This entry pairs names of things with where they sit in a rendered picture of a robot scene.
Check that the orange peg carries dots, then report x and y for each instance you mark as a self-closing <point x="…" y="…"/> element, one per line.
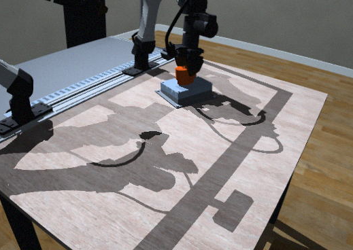
<point x="181" y="75"/>

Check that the light blue flat plate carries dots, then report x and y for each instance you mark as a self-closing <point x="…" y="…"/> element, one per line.
<point x="198" y="86"/>

